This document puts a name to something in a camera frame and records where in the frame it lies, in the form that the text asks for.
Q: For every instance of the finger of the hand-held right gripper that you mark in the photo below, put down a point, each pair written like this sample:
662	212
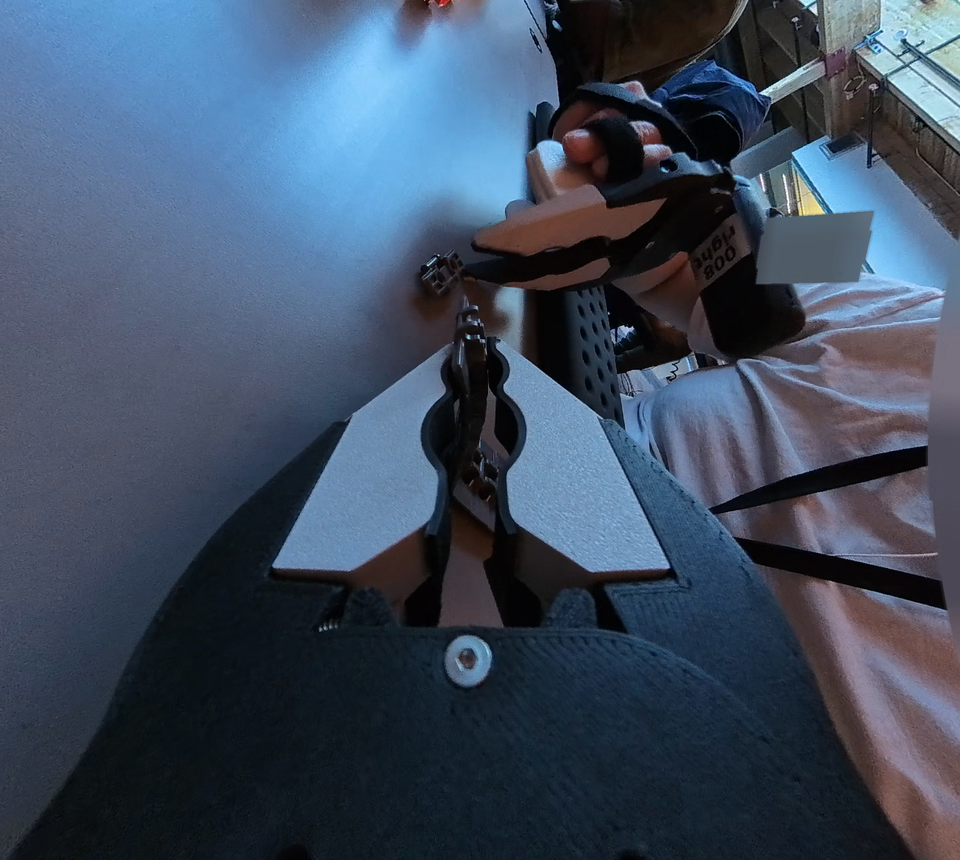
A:
577	274
547	223

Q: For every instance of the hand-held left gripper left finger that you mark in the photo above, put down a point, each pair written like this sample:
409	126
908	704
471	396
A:
360	500

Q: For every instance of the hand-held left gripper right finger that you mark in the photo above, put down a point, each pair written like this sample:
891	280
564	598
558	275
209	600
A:
592	500

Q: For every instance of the small black track link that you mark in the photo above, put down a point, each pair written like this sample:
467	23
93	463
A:
441	275

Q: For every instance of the person's right forearm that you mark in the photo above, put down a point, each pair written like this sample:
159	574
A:
667	305

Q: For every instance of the grey desk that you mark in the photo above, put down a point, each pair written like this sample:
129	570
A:
225	275

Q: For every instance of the person's right hand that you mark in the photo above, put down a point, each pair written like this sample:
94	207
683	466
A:
581	140

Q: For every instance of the black perforated panel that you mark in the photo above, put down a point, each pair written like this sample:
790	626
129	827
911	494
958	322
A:
585	350

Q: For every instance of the blue cloth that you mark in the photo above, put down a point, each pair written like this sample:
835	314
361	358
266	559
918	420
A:
720	103

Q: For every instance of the wooden window ledge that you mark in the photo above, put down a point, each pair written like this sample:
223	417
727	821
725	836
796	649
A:
922	65

